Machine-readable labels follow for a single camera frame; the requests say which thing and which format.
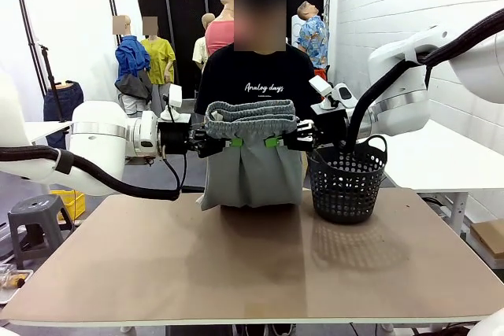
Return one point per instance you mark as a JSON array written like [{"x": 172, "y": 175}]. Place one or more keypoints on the mannequin in floral shirt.
[{"x": 313, "y": 39}]

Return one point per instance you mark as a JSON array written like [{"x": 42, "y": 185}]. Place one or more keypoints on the mannequin legs in dark jeans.
[{"x": 69, "y": 104}]

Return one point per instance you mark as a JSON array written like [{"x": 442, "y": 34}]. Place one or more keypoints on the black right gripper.
[{"x": 332, "y": 127}]

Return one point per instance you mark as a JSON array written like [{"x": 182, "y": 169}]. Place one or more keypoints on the dark grey perforated laundry basket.
[{"x": 346, "y": 186}]

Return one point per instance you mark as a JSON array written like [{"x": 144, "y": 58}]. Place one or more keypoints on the white tray with small items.
[{"x": 13, "y": 283}]

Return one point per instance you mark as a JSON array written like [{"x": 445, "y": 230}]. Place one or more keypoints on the black curtain backdrop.
[{"x": 181, "y": 37}]

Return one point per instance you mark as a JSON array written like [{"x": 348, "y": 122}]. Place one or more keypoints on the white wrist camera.
[
  {"x": 330, "y": 92},
  {"x": 175, "y": 100}
]

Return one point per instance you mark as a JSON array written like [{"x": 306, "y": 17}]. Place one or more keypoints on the grey plastic stool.
[{"x": 35, "y": 218}]

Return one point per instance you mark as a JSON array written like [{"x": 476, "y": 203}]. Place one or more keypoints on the mannequin in blue shirt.
[{"x": 132, "y": 64}]

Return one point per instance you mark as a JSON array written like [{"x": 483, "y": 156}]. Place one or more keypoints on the person in black t-shirt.
[{"x": 260, "y": 72}]

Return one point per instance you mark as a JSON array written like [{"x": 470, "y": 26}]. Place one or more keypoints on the white backdrop screen black frame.
[{"x": 71, "y": 17}]

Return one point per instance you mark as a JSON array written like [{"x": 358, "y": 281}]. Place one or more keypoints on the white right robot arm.
[{"x": 401, "y": 96}]

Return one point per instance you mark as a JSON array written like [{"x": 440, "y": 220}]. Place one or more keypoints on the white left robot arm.
[{"x": 98, "y": 131}]

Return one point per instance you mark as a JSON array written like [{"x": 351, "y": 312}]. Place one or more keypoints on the mannequin in pink top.
[{"x": 218, "y": 37}]

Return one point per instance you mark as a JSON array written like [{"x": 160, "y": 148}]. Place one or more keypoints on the yellow plastic crate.
[{"x": 75, "y": 204}]

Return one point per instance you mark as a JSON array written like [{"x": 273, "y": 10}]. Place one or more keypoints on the black tripod stand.
[{"x": 51, "y": 80}]

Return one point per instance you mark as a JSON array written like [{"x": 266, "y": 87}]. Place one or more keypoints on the mannequin in yellow shirt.
[{"x": 159, "y": 60}]

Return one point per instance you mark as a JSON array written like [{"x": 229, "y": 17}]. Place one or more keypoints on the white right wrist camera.
[{"x": 330, "y": 92}]

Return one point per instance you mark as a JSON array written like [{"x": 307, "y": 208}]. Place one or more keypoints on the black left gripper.
[{"x": 175, "y": 139}]

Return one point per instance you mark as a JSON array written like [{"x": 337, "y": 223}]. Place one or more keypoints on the brown cardboard box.
[{"x": 490, "y": 235}]

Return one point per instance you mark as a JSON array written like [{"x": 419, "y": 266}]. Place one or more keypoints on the white side table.
[{"x": 441, "y": 163}]

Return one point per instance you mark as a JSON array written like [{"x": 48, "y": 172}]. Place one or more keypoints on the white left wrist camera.
[{"x": 175, "y": 100}]

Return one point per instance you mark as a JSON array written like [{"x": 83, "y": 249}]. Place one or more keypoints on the grey training pants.
[{"x": 260, "y": 170}]

